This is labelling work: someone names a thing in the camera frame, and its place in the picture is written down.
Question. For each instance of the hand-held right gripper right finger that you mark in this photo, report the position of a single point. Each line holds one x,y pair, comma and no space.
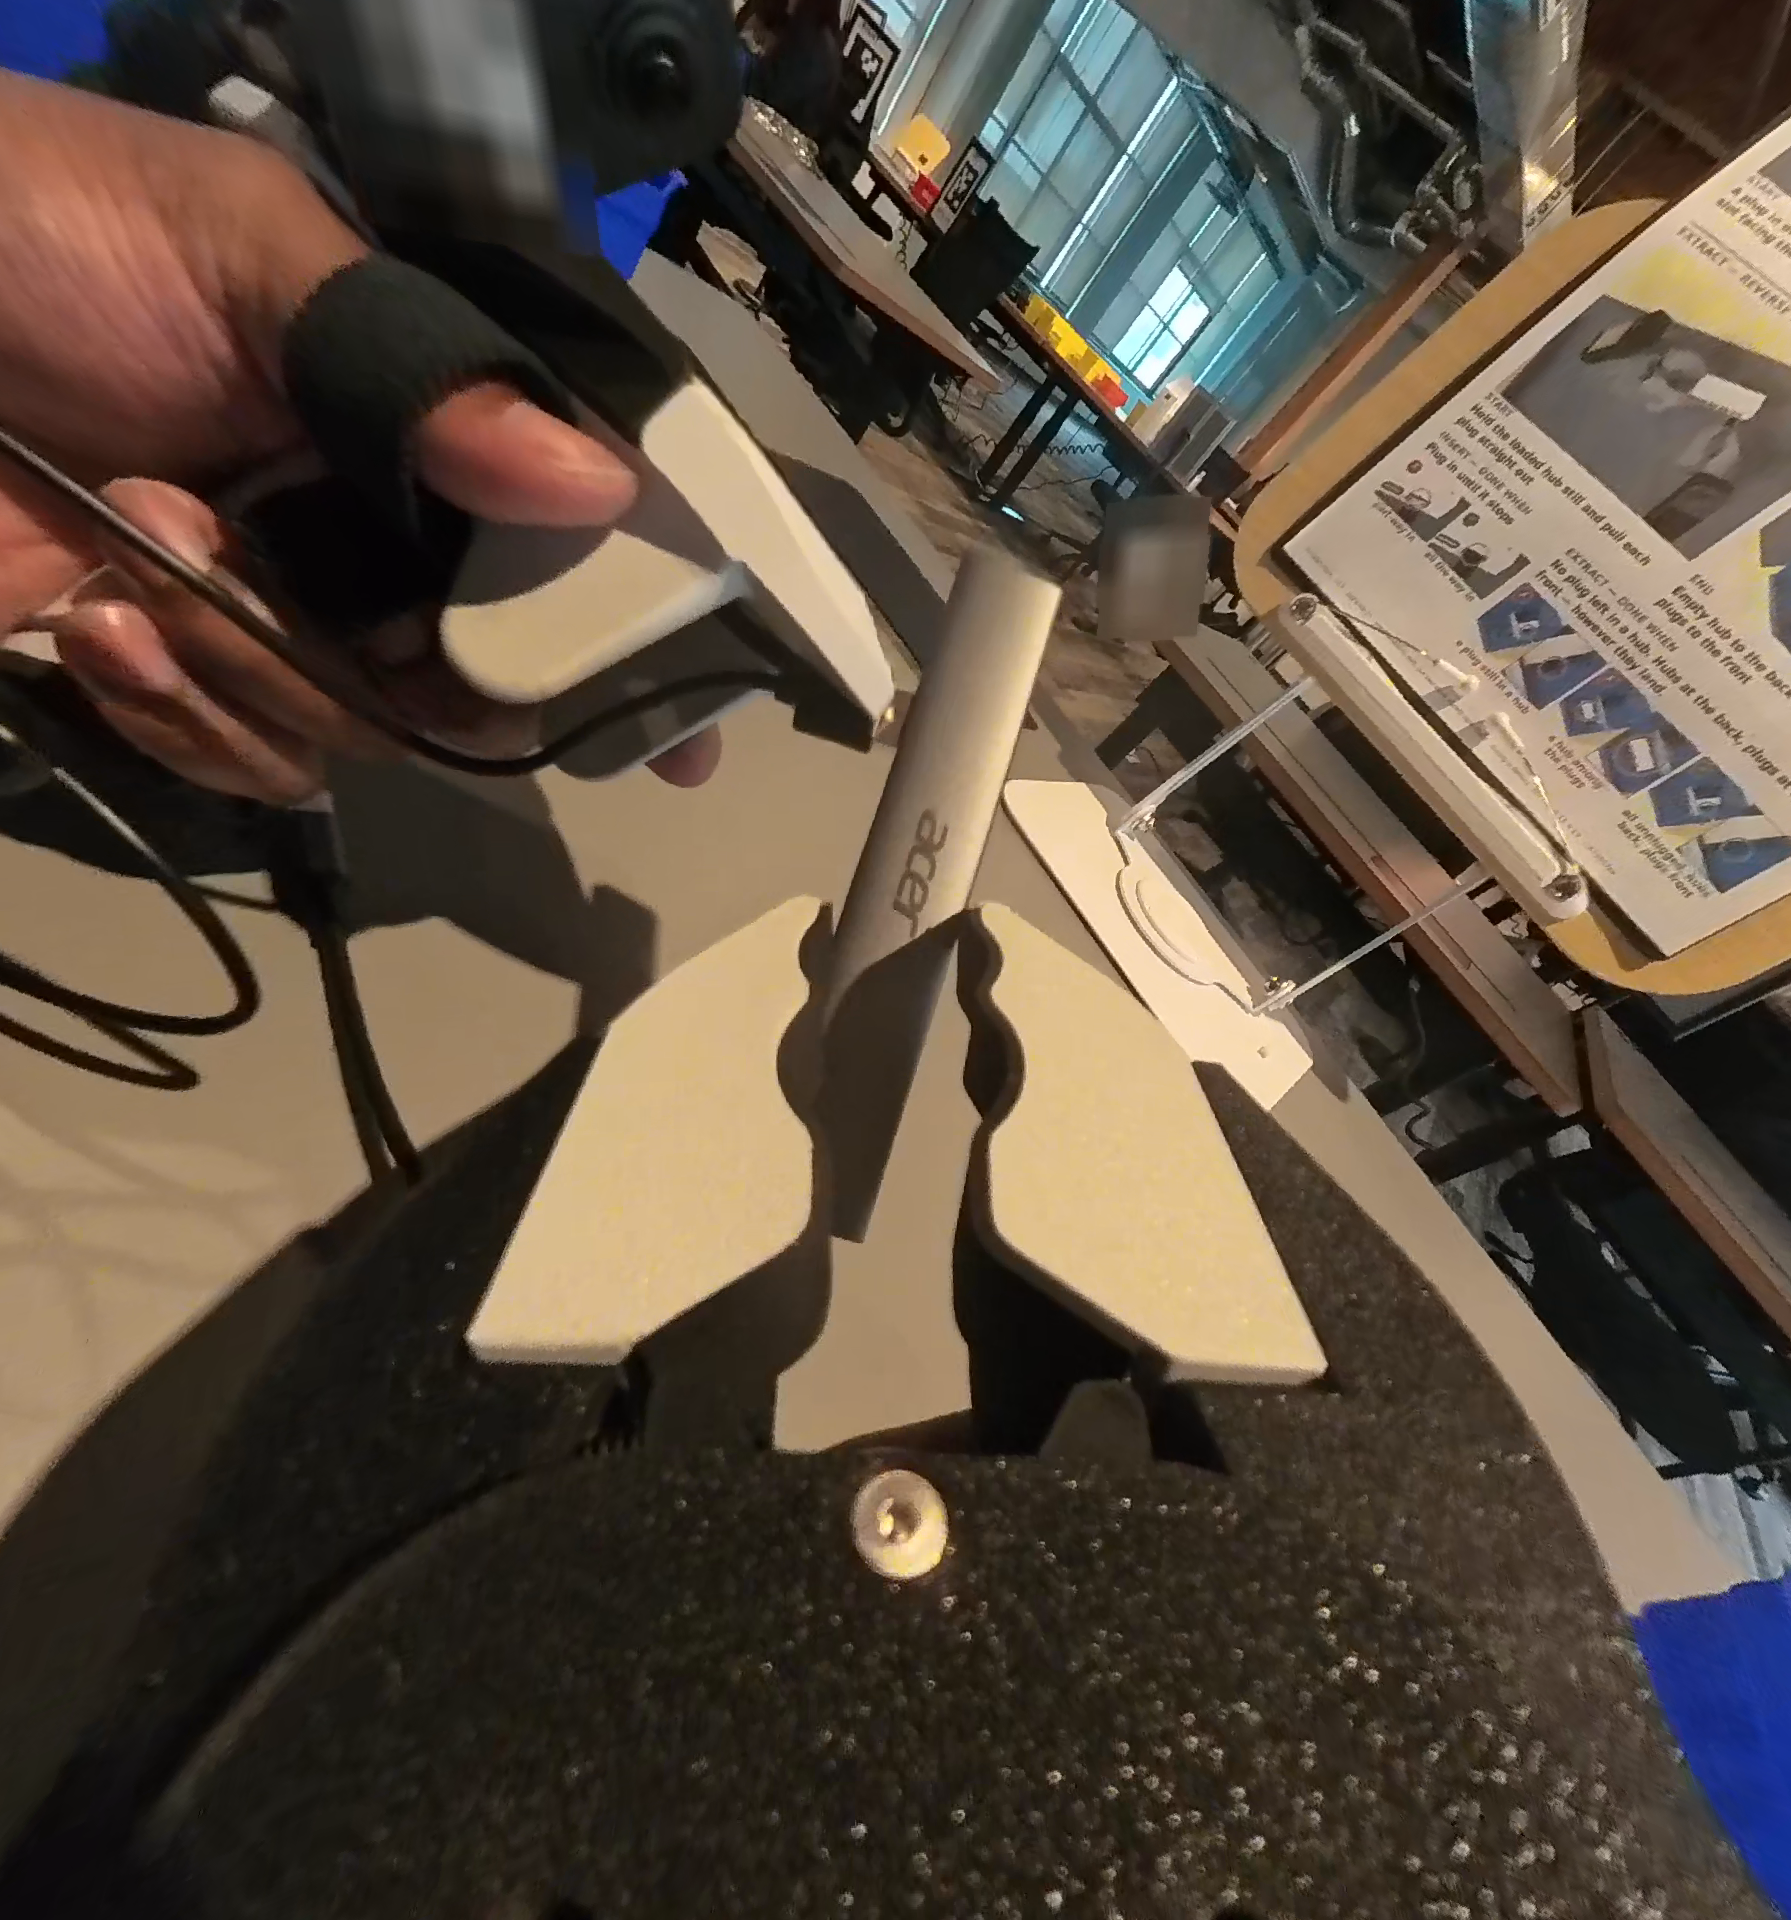
1135,1216

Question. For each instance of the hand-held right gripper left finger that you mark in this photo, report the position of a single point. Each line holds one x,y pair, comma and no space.
641,1184

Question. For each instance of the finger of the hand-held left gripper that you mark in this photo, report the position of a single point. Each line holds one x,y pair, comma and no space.
775,556
565,629

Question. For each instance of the blue plastic bin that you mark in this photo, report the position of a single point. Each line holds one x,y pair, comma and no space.
1765,1725
641,225

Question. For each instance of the grey usb hub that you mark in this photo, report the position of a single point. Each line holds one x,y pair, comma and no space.
956,751

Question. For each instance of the person's left hand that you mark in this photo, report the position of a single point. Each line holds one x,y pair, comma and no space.
85,299

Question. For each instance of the black white printed tag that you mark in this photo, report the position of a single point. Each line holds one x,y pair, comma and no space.
874,47
967,184

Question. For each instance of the grey desk wooden edge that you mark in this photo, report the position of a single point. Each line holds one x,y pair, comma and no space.
865,254

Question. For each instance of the black monitor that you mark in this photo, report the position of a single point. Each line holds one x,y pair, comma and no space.
971,272

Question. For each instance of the yellow storage bins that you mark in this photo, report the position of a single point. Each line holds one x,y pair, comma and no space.
1076,353

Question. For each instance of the long grey desk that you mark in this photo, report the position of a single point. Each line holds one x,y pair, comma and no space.
1374,871

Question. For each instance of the paned window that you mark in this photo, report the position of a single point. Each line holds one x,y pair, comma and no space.
1150,225

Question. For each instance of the black office chair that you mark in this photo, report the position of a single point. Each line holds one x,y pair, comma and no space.
1644,1321

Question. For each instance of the wooden desk black legs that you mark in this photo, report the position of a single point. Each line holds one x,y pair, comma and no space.
1719,1201

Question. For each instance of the printed instruction sheet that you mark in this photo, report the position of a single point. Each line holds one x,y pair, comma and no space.
1659,601

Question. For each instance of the silver air duct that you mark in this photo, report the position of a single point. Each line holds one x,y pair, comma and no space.
1374,120

